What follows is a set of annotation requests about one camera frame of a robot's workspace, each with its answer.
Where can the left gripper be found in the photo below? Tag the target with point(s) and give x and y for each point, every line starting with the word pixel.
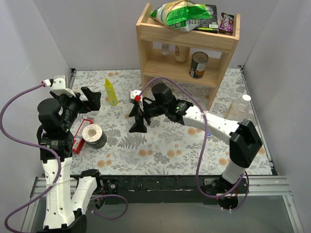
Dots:
pixel 84 102

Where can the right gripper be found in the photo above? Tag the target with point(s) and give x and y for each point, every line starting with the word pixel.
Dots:
pixel 141 113

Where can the clear square juice bottle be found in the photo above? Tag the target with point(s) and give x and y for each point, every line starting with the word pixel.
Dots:
pixel 237 111

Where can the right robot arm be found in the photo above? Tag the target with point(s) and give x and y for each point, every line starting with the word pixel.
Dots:
pixel 242 137

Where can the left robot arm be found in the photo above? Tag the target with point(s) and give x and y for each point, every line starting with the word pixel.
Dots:
pixel 65 212

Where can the white bottle black cap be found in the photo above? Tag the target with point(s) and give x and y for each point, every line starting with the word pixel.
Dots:
pixel 93 111

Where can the yellow squeeze bottle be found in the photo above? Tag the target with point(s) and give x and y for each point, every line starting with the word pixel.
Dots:
pixel 110 92

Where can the small clear bottle on shelf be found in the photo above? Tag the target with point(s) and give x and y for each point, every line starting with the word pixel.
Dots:
pixel 165 49

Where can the cream bottle on shelf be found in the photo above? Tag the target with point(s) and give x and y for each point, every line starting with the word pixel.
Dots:
pixel 181 53

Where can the black can with foil lid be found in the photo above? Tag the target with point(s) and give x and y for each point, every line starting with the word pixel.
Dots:
pixel 94 136

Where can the red flat box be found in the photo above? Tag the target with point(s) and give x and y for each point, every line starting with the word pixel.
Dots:
pixel 78 140

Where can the tin can on shelf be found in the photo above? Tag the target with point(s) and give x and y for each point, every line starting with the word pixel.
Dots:
pixel 198 64

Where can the green chip bag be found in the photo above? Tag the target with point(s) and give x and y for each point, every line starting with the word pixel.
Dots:
pixel 181 15

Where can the black green box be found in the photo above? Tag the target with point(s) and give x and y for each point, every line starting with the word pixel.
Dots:
pixel 209 25

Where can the dark chocolate bar pack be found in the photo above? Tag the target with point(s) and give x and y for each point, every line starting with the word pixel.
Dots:
pixel 226 26

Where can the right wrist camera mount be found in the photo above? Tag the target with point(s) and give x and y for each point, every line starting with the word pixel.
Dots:
pixel 135 96

